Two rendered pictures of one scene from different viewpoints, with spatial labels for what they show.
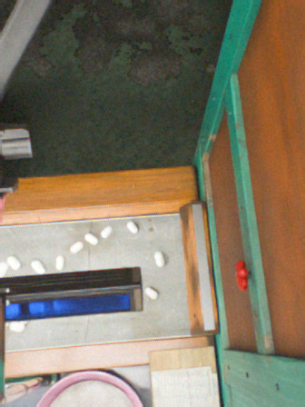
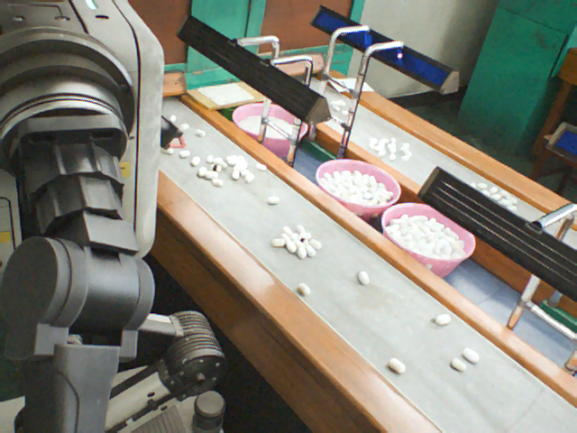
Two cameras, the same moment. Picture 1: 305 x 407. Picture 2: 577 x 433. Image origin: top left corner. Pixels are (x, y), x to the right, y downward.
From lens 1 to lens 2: 1.93 m
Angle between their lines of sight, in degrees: 67
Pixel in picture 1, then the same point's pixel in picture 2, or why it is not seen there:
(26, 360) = (255, 148)
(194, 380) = (209, 93)
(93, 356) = (229, 126)
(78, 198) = not seen: hidden behind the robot
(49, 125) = not seen: outside the picture
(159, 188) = not seen: hidden behind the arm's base
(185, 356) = (199, 96)
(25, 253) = (190, 172)
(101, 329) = (211, 133)
